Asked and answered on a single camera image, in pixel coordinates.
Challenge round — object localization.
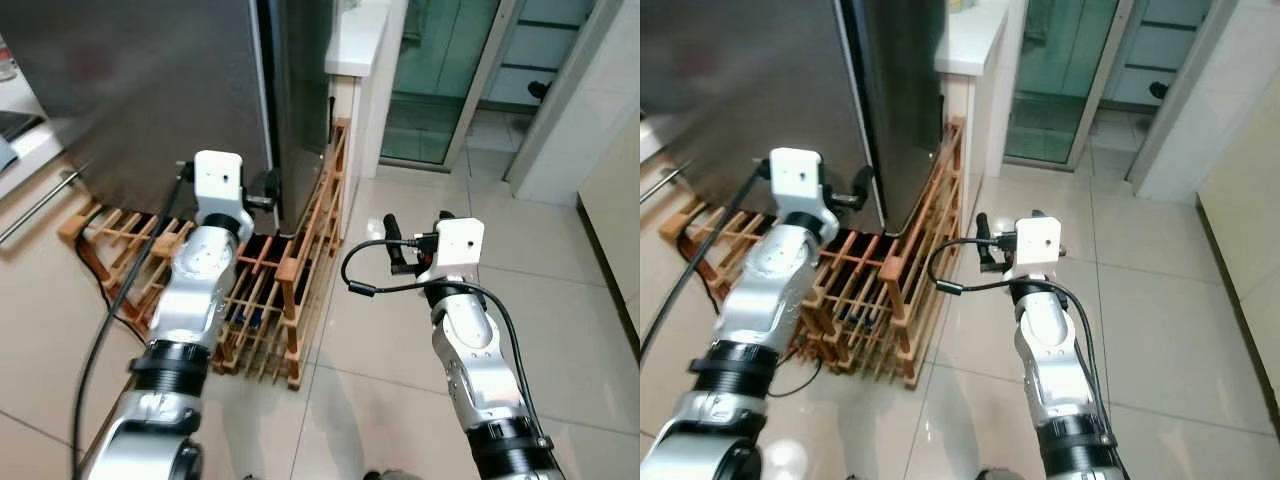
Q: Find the black gas hob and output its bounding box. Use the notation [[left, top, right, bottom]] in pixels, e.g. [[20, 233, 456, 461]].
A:
[[0, 110, 47, 144]]

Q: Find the green glass sliding door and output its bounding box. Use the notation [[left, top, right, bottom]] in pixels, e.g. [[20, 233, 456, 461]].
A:
[[1003, 0, 1216, 169], [378, 0, 601, 171]]

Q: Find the wooden wine rack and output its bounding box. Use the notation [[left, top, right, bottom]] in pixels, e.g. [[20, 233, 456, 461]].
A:
[[660, 118, 966, 389], [58, 118, 351, 391]]

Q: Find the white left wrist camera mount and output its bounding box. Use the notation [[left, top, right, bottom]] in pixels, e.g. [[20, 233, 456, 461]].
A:
[[193, 150, 254, 229], [769, 147, 839, 223]]

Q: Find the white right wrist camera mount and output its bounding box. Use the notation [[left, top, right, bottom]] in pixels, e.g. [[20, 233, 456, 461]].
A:
[[1003, 216, 1064, 281], [417, 216, 486, 287]]

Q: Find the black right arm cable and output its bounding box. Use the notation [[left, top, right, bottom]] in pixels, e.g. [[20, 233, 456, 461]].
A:
[[926, 235, 1116, 446], [340, 237, 554, 446]]

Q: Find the cream tall cabinet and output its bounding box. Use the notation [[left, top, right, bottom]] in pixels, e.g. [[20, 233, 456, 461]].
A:
[[578, 110, 641, 331], [1197, 100, 1280, 421]]

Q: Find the dark fridge body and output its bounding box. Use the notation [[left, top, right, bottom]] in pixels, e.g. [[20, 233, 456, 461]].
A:
[[255, 0, 338, 238], [840, 0, 946, 236]]

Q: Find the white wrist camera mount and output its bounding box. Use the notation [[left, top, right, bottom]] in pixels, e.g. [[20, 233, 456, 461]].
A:
[[193, 150, 254, 229], [769, 147, 839, 223], [1003, 216, 1064, 281], [417, 216, 486, 287]]

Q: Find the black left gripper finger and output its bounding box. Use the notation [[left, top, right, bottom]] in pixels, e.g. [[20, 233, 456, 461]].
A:
[[838, 165, 874, 213], [254, 168, 283, 213]]

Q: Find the metal drawer handle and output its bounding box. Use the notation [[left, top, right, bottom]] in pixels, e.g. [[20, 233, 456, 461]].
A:
[[0, 168, 83, 246], [640, 165, 691, 206]]

